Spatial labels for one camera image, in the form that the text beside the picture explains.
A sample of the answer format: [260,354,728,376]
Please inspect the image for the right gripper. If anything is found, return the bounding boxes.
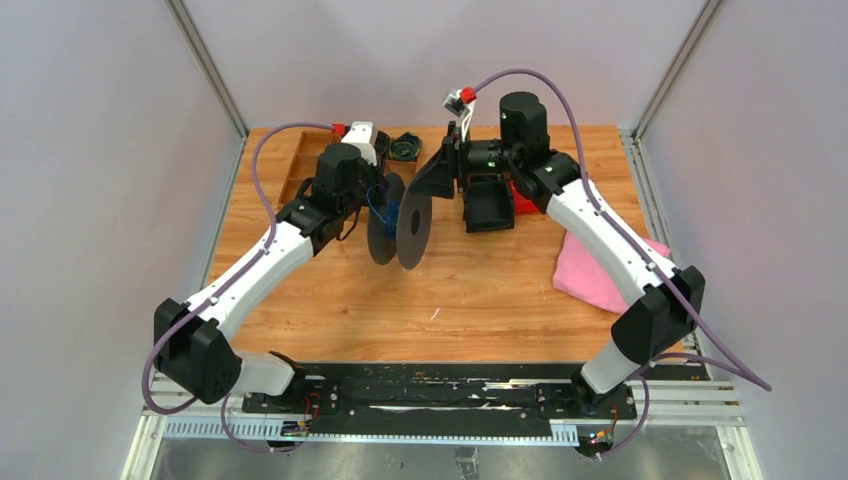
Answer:
[410,123,519,199]

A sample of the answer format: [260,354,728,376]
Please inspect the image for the thin blue wire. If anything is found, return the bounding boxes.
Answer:
[366,185,404,248]

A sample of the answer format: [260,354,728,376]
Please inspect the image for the grey filament spool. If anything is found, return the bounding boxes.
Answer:
[367,172,433,270]

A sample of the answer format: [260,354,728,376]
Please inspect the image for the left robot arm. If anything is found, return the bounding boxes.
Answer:
[145,143,405,413]

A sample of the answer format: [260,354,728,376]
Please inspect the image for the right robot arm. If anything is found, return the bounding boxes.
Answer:
[395,87,705,417]

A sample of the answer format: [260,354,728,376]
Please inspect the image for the wooden compartment tray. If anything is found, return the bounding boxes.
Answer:
[273,130,419,209]

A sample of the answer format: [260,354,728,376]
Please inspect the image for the rolled green tie top right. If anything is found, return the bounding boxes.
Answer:
[389,132,422,162]

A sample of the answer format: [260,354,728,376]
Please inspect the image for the black plastic bin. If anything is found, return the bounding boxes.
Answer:
[463,180,515,234]

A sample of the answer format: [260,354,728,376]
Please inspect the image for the red plastic bin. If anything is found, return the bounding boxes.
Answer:
[510,182,540,216]

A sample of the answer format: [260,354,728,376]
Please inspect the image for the pink cloth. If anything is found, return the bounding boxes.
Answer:
[552,232,633,315]

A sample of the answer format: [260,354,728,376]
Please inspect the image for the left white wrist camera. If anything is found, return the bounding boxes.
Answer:
[332,121,379,167]

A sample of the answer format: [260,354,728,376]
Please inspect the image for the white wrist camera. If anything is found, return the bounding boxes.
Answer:
[332,121,379,167]
[442,86,477,141]

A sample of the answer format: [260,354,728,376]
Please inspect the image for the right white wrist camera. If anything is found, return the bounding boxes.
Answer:
[442,86,477,141]

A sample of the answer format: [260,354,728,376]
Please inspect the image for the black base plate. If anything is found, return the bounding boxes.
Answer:
[239,363,639,441]

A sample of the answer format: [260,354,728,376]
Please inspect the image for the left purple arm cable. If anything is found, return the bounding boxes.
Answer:
[140,121,339,455]

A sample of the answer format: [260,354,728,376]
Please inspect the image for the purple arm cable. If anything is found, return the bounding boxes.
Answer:
[473,68,773,460]
[140,121,339,455]

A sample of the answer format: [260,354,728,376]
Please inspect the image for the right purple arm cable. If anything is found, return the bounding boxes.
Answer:
[473,68,773,460]

